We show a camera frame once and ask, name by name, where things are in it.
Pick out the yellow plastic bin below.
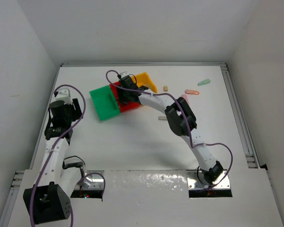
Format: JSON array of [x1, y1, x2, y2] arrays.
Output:
[[131, 72, 158, 93]]

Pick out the pink marker pen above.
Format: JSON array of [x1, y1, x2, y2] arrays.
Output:
[[181, 94, 189, 104]]

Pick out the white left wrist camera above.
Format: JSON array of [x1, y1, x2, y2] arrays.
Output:
[[54, 88, 72, 105]]

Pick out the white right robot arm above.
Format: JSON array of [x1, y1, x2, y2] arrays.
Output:
[[117, 75, 223, 185]]

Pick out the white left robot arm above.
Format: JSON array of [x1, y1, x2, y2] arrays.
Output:
[[23, 98, 84, 227]]

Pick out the aluminium frame rail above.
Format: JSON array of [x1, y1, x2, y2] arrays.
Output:
[[221, 64, 260, 168]]

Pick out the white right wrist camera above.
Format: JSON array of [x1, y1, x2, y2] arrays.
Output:
[[120, 71, 129, 77]]

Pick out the orange marker pen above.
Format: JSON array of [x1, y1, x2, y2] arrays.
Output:
[[185, 89, 200, 95]]

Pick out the grey rectangular eraser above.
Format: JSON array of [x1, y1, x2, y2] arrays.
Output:
[[158, 116, 167, 121]]

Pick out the green marker pen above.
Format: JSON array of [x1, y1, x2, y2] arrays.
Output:
[[197, 79, 211, 86]]

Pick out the green plastic bin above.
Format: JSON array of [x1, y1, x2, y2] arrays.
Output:
[[89, 85, 121, 121]]

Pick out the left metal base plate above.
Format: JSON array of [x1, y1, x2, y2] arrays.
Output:
[[74, 174, 104, 191]]

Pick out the metal base plate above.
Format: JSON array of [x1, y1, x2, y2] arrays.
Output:
[[74, 174, 104, 191], [186, 169, 231, 190]]

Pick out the red plastic bin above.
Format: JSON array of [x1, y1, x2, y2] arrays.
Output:
[[109, 84, 141, 113]]

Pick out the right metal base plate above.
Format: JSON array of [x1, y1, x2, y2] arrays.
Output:
[[186, 169, 231, 190]]

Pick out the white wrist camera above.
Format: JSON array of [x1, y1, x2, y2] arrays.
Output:
[[54, 88, 72, 105], [120, 71, 129, 77]]

